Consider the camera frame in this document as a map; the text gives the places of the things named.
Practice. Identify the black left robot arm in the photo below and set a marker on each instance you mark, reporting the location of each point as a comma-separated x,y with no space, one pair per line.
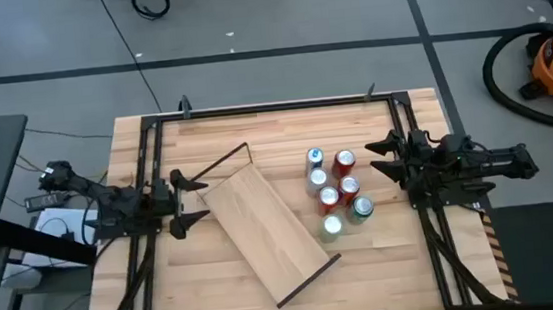
120,201

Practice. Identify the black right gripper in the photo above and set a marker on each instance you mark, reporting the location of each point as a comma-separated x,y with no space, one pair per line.
420,160

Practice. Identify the blue silver Red Bull can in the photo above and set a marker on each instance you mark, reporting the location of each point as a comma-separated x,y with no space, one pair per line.
315,159

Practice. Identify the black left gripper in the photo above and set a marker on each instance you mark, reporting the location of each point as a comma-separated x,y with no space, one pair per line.
162,199

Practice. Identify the dark green soda can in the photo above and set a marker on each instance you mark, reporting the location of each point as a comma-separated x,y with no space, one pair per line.
361,209

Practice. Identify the white orange Spindrift can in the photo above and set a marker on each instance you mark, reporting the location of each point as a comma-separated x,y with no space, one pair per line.
317,179

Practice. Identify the black aluminium rig frame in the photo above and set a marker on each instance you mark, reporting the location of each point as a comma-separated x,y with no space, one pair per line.
272,108

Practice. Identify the black power adapter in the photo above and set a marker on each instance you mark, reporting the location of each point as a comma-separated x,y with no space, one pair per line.
47,200

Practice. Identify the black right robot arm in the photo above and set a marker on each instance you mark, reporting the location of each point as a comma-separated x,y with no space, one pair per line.
508,160

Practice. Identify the red Coke Zero can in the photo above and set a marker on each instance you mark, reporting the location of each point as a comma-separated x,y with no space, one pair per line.
343,163

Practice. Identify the pale green Sanzo can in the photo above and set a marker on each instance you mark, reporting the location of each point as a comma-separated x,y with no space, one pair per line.
332,227

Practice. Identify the red can blue white print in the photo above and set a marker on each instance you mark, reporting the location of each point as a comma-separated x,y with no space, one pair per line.
349,189
329,199

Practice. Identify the white container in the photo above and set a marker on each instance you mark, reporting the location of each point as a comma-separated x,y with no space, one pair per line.
56,220

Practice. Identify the black mat hazard stripes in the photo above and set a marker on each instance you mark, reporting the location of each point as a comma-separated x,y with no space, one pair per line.
531,253

